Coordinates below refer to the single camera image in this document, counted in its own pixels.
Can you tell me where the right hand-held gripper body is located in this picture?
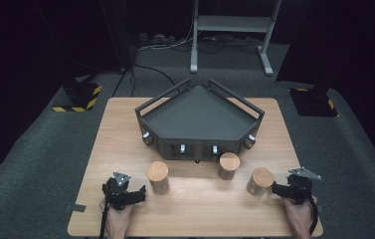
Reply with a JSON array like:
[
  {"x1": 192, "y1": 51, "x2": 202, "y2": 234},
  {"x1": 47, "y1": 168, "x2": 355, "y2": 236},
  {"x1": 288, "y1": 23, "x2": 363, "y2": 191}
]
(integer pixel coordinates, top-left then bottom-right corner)
[{"x1": 286, "y1": 166, "x2": 322, "y2": 205}]

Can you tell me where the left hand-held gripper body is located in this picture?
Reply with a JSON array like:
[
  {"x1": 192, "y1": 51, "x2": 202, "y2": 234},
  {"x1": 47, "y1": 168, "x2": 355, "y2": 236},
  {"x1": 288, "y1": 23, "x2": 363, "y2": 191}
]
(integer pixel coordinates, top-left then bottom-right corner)
[{"x1": 101, "y1": 170, "x2": 132, "y2": 211}]

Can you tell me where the glass jar with wooden lid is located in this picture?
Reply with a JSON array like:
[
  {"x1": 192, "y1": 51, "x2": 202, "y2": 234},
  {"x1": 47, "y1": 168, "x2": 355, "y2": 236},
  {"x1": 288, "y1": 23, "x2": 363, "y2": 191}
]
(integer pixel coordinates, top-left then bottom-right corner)
[
  {"x1": 246, "y1": 166, "x2": 275, "y2": 197},
  {"x1": 217, "y1": 151, "x2": 242, "y2": 181},
  {"x1": 145, "y1": 160, "x2": 171, "y2": 196}
]

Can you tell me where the dark grey corner shelf rack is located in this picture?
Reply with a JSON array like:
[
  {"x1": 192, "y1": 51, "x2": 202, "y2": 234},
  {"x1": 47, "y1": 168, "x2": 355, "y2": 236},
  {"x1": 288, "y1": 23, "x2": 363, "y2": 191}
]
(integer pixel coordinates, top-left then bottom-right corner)
[{"x1": 134, "y1": 78, "x2": 266, "y2": 163}]

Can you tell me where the person's left hand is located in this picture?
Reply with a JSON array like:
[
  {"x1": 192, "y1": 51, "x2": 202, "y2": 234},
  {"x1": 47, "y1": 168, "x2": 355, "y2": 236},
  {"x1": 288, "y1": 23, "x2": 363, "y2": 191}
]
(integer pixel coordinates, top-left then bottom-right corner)
[{"x1": 99, "y1": 202, "x2": 133, "y2": 239}]

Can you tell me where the person's right hand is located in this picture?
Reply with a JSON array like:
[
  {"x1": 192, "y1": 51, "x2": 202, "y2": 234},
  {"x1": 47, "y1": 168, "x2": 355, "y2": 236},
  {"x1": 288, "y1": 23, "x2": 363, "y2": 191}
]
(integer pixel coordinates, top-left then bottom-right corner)
[{"x1": 282, "y1": 197, "x2": 318, "y2": 239}]

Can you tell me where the black base with striped edge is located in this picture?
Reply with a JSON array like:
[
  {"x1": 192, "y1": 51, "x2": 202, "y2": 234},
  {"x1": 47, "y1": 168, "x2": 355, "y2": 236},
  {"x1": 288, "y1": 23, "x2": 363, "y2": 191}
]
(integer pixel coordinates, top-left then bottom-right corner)
[
  {"x1": 288, "y1": 87, "x2": 339, "y2": 118},
  {"x1": 52, "y1": 75, "x2": 103, "y2": 114}
]

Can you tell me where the black power strip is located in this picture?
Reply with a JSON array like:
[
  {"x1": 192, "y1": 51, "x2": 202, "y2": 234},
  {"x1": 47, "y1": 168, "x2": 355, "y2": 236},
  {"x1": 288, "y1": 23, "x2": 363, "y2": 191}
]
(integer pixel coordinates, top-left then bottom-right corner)
[{"x1": 137, "y1": 32, "x2": 177, "y2": 47}]

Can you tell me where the grey metal stand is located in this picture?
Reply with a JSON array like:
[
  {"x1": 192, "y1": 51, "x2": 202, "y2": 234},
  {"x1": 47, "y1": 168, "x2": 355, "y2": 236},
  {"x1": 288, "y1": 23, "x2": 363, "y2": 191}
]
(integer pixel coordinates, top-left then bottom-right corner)
[{"x1": 189, "y1": 0, "x2": 283, "y2": 77}]

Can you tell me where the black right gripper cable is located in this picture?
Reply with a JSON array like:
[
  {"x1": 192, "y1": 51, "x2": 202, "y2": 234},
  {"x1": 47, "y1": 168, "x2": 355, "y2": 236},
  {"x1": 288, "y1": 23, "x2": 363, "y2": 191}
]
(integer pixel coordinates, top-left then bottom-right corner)
[{"x1": 308, "y1": 195, "x2": 320, "y2": 235}]

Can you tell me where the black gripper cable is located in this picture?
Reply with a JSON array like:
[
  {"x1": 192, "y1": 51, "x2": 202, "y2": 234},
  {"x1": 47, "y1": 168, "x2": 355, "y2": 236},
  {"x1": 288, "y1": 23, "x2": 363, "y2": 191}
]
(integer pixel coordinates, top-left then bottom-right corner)
[
  {"x1": 308, "y1": 195, "x2": 320, "y2": 235},
  {"x1": 98, "y1": 185, "x2": 109, "y2": 239}
]

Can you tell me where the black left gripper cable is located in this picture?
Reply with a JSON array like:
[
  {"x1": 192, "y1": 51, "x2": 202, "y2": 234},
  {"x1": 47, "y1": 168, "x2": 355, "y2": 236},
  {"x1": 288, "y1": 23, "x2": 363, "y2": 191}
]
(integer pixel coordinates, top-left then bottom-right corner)
[{"x1": 98, "y1": 185, "x2": 109, "y2": 239}]

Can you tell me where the black floor cable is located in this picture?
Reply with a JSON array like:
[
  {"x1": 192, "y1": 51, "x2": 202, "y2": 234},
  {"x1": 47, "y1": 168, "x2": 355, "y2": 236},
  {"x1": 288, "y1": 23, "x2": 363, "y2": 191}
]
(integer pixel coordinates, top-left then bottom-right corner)
[{"x1": 132, "y1": 63, "x2": 180, "y2": 93}]

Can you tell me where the white floor cable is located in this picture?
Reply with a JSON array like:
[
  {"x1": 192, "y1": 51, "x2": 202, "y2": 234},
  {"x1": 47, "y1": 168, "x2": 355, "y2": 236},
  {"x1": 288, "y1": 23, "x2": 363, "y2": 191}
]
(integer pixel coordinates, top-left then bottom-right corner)
[{"x1": 137, "y1": 16, "x2": 198, "y2": 52}]

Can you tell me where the tangle of black cables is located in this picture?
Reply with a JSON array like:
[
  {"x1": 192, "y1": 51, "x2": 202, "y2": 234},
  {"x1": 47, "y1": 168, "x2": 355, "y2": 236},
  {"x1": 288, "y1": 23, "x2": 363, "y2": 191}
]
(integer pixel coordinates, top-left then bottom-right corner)
[{"x1": 197, "y1": 34, "x2": 263, "y2": 55}]

